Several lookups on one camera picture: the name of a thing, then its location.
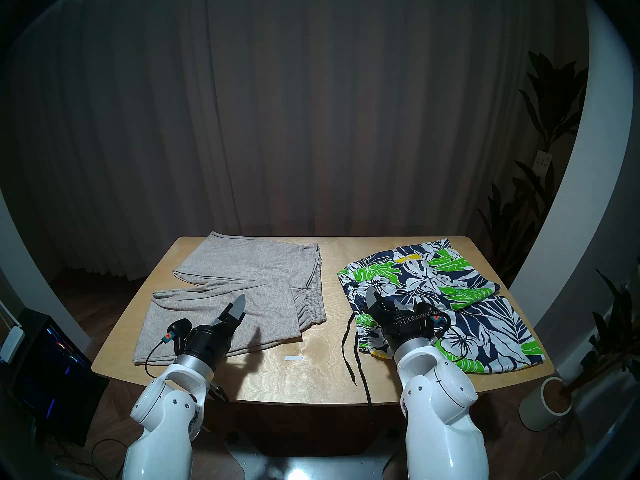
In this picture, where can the dark plant in white pot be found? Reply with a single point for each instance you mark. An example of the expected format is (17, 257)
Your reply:
(612, 334)

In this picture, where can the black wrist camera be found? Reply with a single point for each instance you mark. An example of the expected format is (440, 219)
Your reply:
(179, 329)
(436, 320)

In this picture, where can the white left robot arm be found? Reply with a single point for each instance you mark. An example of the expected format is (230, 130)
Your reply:
(165, 424)

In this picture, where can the long beige curtain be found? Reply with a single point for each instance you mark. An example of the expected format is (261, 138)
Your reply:
(300, 109)

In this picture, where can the light wooden table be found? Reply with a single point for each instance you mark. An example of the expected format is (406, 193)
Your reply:
(320, 379)

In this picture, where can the white paper plant tag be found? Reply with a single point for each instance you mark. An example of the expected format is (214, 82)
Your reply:
(542, 163)

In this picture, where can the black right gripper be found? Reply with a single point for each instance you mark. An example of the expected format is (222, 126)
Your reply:
(402, 324)

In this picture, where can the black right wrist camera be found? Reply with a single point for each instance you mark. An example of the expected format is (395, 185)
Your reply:
(436, 320)

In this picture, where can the tall dark leafy plant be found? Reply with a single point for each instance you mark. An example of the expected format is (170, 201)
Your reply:
(550, 99)

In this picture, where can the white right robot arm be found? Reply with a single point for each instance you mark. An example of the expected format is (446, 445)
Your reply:
(440, 414)

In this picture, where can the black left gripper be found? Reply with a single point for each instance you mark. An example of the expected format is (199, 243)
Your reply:
(210, 341)

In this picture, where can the black computer tower with lights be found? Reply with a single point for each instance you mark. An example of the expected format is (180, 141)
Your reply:
(50, 374)

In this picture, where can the white round plant pot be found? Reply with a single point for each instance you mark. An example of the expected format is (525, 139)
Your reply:
(535, 414)

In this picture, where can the white box device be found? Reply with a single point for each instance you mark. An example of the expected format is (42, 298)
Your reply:
(11, 345)

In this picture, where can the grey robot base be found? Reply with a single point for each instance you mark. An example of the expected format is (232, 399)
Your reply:
(310, 466)

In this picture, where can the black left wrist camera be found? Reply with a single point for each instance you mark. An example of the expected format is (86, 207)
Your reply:
(179, 329)

